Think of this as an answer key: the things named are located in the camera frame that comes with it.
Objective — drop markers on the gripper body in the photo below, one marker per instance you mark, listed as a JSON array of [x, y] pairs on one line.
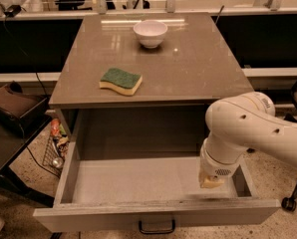
[[212, 166]]

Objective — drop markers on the grey top drawer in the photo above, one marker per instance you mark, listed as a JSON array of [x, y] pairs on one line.
[[137, 169]]

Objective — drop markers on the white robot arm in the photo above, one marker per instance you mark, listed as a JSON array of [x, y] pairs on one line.
[[236, 124]]

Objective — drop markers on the grey drawer cabinet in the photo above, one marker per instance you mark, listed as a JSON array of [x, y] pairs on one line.
[[192, 67]]

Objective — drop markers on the green yellow sponge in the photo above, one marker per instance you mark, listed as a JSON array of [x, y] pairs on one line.
[[120, 81]]

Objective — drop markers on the white ceramic bowl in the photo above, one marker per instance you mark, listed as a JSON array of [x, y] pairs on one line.
[[150, 33]]

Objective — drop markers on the dark brown box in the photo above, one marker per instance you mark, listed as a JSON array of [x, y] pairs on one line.
[[19, 111]]

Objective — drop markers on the black side table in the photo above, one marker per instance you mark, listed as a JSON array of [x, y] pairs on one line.
[[11, 146]]

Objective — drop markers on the wire basket with snacks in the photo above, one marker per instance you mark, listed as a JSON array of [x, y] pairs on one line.
[[56, 149]]

